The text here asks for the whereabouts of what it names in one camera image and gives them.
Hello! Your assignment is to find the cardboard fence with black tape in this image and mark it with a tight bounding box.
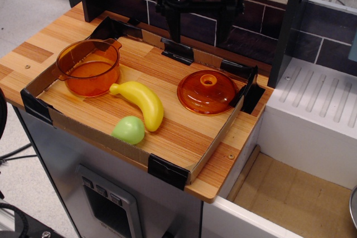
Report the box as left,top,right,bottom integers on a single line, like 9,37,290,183
21,17,271,202

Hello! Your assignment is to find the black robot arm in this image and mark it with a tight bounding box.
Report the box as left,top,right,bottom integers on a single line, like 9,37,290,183
156,0,244,44

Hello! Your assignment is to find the orange transparent pot lid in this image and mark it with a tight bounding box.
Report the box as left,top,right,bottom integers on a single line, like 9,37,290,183
177,70,239,115

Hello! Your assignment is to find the orange transparent pot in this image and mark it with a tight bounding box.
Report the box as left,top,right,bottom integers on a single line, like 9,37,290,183
53,38,122,97

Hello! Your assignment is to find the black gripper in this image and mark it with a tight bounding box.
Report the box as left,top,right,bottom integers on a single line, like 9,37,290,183
156,0,244,45

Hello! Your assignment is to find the black right upright post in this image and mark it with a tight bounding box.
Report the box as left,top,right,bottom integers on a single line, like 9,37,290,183
268,0,306,88

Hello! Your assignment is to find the black cable on floor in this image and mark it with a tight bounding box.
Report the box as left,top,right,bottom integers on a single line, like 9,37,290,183
0,142,37,163

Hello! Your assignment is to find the toy kitchen oven front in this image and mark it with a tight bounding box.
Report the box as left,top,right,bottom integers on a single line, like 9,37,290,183
16,109,202,237

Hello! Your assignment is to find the metal bowl rim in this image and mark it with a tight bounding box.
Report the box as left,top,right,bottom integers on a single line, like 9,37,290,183
349,186,357,228

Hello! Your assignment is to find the yellow plastic banana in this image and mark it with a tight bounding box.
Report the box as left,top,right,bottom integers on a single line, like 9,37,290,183
109,81,164,132

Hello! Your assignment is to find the green plastic pear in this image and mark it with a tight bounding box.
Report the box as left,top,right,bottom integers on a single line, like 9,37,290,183
111,116,145,145

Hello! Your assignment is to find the white toy sink unit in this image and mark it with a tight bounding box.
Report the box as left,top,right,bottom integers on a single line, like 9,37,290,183
201,59,356,237

